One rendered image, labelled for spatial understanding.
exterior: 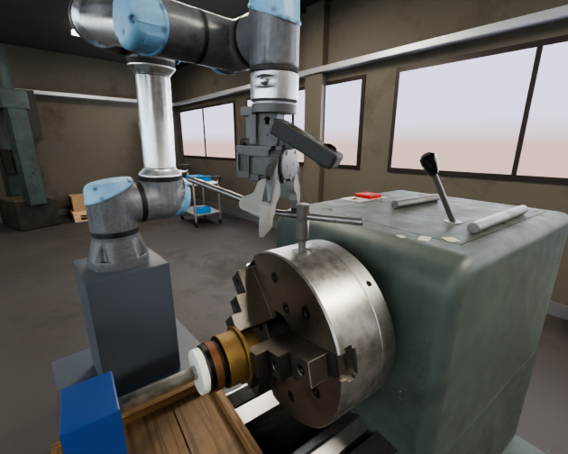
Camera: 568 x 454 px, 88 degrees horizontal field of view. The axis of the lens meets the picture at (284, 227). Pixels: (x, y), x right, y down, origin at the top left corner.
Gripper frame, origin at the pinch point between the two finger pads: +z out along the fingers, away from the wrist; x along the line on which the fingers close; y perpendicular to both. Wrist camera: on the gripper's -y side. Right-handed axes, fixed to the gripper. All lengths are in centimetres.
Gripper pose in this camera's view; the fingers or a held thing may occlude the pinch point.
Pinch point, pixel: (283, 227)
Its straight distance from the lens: 52.2
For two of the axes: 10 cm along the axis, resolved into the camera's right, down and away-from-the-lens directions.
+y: -9.3, -1.3, 3.5
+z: -0.2, 9.6, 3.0
